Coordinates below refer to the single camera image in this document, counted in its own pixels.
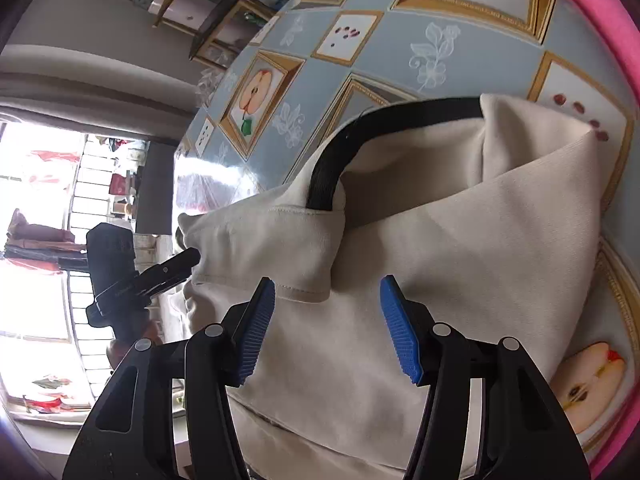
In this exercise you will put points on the white box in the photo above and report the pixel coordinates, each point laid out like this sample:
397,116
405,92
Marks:
172,5

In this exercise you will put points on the cream jacket with black trim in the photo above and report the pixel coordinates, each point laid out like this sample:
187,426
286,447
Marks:
425,260

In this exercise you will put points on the hanging dark clothes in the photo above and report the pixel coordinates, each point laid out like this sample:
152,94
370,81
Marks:
40,250

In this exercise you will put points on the fruit print tablecloth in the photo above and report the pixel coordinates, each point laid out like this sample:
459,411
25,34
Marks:
400,50

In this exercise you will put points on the grey curtain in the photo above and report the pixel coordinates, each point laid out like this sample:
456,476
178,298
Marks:
100,90

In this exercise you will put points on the dark grey cabinet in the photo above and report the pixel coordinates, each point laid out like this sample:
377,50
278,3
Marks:
155,185

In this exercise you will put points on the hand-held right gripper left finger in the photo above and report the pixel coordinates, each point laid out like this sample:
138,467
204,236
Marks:
257,335

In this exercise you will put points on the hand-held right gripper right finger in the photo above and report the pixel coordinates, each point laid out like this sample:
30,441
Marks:
400,335

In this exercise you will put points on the white plastic bag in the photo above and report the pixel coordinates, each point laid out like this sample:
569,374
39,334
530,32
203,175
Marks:
207,85

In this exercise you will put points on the wooden chair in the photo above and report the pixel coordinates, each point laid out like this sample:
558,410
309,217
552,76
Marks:
220,25

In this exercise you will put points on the person's left hand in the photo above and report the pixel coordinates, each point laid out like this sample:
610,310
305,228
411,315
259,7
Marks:
135,330

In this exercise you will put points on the red box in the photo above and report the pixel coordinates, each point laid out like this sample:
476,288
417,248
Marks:
117,185

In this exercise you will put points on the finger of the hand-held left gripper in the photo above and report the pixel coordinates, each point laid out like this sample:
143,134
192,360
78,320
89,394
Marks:
172,262
165,284

